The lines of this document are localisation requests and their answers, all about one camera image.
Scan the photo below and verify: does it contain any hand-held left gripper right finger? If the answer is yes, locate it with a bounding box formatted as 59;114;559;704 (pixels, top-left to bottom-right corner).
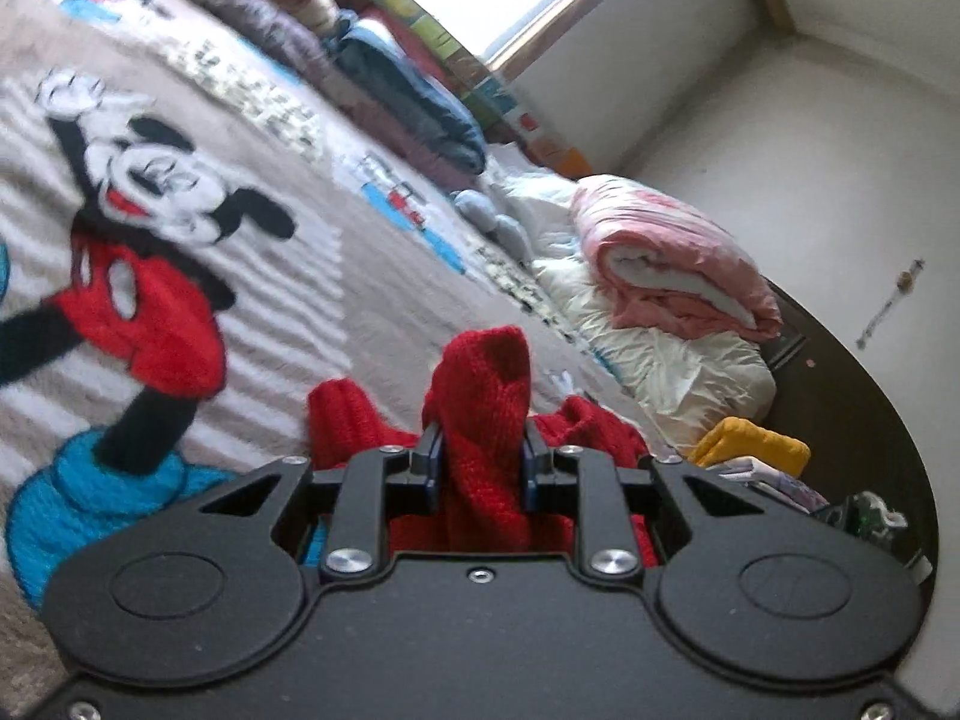
521;420;760;580

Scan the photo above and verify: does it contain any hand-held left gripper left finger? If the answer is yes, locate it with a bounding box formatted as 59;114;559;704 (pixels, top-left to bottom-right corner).
199;424;449;580

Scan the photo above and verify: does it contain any red knit sweater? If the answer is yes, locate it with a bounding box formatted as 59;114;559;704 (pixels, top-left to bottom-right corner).
296;326;672;567

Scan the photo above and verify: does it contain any stack of folded clothes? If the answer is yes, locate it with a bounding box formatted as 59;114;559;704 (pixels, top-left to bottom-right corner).
712;461;830;512

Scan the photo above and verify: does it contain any cream white duvet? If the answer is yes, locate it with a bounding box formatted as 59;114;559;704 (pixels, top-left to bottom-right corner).
487;157;777;458

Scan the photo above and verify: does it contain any cartoon mouse printed blanket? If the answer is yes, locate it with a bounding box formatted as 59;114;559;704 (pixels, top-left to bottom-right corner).
0;0;676;691

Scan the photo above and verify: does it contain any yellow knit sweater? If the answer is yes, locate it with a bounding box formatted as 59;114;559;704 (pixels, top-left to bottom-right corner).
688;418;812;477

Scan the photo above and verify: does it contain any light blue plush toy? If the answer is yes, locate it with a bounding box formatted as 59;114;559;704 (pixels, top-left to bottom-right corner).
450;190;533;260

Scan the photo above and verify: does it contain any pink quilt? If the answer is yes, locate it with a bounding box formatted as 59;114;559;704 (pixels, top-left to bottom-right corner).
571;174;782;342

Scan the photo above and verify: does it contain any dark wooden bed board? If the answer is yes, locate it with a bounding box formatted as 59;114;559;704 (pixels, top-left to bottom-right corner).
757;277;942;586

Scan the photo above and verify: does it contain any dark grey garment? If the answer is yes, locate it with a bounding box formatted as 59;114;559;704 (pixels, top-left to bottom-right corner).
814;491;912;550

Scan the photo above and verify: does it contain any blue folded blanket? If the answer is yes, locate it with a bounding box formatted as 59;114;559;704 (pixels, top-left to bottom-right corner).
330;11;488;173

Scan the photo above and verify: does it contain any colourful printed headboard mat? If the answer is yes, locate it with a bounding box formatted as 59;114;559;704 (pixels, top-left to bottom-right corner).
300;0;593;173

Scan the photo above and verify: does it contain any purple quilt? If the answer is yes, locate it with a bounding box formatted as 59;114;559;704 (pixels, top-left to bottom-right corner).
67;0;481;192

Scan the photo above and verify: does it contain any small wall hanging trinket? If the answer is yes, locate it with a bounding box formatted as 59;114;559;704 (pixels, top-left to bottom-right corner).
857;257;928;351

